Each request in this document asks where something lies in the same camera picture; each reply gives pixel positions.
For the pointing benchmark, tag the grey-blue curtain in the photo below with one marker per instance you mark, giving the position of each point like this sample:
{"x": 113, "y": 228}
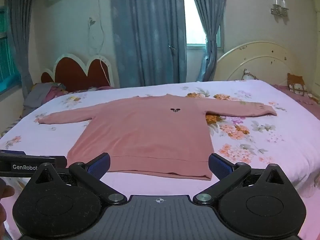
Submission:
{"x": 21, "y": 42}
{"x": 147, "y": 35}
{"x": 208, "y": 30}

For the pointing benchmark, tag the cream round headboard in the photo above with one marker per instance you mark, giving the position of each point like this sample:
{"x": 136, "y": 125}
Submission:
{"x": 270, "y": 60}

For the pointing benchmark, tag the red heart-shaped headboard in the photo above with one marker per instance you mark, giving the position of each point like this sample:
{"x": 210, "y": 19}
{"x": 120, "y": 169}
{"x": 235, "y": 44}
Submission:
{"x": 75, "y": 75}

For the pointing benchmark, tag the pile of clothes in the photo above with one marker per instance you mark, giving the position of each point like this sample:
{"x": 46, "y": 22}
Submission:
{"x": 45, "y": 93}

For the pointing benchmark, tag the floral bedsheet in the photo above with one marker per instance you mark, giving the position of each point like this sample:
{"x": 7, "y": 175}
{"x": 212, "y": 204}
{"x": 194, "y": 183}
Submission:
{"x": 250, "y": 140}

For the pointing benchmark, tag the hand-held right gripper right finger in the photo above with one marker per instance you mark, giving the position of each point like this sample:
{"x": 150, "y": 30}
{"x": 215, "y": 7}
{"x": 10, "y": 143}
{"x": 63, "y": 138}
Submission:
{"x": 218, "y": 165}

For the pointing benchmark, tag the wall lamp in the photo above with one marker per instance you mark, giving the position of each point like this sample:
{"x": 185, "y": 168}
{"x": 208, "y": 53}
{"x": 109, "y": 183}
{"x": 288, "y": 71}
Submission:
{"x": 279, "y": 8}

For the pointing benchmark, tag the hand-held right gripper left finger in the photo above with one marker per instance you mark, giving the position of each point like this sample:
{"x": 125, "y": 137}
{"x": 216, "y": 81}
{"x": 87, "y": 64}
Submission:
{"x": 100, "y": 164}

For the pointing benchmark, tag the bright window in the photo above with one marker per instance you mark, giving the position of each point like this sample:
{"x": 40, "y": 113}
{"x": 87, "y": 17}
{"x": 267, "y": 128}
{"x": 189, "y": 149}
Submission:
{"x": 193, "y": 22}

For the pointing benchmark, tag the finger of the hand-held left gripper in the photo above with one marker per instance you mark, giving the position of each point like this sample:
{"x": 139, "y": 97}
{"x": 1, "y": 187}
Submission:
{"x": 12, "y": 152}

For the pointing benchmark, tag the person's left hand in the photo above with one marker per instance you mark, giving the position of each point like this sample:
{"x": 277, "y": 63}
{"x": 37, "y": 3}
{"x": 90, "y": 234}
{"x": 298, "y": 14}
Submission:
{"x": 6, "y": 192}

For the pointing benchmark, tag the pink sweater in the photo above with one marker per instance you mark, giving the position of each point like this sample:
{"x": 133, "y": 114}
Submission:
{"x": 145, "y": 135}

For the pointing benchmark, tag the brown patterned pillow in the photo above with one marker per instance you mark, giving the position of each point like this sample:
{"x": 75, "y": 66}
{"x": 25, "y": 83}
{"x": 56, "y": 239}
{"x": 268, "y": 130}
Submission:
{"x": 297, "y": 83}

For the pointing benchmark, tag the dark pink blanket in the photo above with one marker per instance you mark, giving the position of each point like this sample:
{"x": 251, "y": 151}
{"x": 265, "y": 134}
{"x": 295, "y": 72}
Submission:
{"x": 300, "y": 100}

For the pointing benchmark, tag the pale patterned pillow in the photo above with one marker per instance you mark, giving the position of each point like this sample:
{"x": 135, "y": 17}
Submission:
{"x": 250, "y": 75}

